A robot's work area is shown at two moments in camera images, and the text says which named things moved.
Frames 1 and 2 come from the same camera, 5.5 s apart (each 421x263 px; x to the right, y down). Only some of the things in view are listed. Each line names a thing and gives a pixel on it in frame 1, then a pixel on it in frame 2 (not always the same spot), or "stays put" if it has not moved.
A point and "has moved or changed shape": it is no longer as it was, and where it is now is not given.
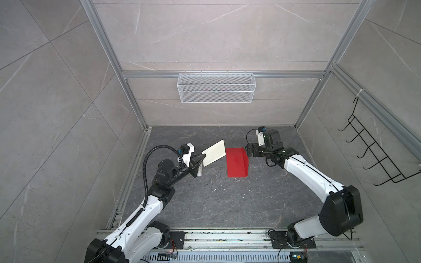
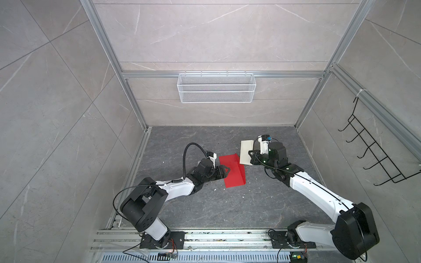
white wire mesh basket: [216, 88] stays put
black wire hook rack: [394, 175] stays put
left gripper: [193, 167] → [222, 171]
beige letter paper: [214, 153] → [246, 146]
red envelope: [237, 162] has moved or changed shape
